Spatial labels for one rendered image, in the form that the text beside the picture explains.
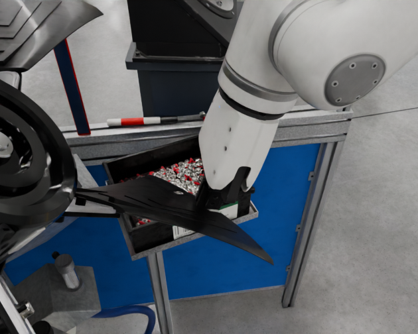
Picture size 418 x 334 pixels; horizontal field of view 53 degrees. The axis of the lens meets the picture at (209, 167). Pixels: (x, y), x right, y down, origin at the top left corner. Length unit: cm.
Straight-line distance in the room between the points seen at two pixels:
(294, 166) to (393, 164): 121
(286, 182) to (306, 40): 75
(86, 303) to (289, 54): 38
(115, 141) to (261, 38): 55
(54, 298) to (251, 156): 27
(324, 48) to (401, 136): 205
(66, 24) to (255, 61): 22
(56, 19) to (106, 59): 230
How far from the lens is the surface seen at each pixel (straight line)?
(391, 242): 185
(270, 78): 39
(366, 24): 31
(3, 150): 29
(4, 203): 28
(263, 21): 37
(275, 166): 99
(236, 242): 47
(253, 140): 42
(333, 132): 95
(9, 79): 40
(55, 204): 28
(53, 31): 48
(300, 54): 32
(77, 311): 54
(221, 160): 43
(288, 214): 115
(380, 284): 172
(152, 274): 91
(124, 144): 86
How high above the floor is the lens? 140
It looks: 45 degrees down
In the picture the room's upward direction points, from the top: straight up
